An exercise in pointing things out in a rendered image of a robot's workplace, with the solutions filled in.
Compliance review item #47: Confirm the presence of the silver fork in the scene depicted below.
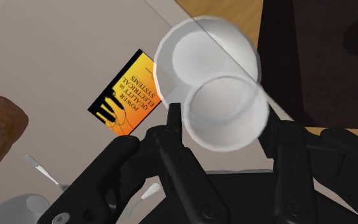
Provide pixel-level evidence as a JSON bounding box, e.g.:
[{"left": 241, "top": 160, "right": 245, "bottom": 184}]
[{"left": 24, "top": 155, "right": 71, "bottom": 192}]

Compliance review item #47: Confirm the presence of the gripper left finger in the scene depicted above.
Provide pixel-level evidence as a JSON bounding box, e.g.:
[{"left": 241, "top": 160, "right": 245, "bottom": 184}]
[{"left": 37, "top": 102, "right": 231, "bottom": 224}]

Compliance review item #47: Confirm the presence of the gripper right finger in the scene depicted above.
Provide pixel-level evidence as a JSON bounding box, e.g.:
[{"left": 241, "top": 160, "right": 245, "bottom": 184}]
[{"left": 258, "top": 106, "right": 358, "bottom": 224}]

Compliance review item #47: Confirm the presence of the dark robot stand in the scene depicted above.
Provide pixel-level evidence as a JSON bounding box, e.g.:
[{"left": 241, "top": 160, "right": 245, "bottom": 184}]
[{"left": 256, "top": 0, "right": 358, "bottom": 130}]

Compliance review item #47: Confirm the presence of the silver spoon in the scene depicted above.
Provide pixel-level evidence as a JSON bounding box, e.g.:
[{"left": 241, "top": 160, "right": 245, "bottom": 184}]
[{"left": 120, "top": 182, "right": 162, "bottom": 218}]

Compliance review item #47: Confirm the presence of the orange and black book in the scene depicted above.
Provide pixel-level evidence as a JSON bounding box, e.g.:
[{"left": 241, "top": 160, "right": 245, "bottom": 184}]
[{"left": 87, "top": 48, "right": 164, "bottom": 137}]

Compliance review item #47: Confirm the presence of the white mug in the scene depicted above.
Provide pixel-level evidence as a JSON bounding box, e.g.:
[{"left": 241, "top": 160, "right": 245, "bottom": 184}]
[{"left": 0, "top": 193, "right": 51, "bottom": 224}]

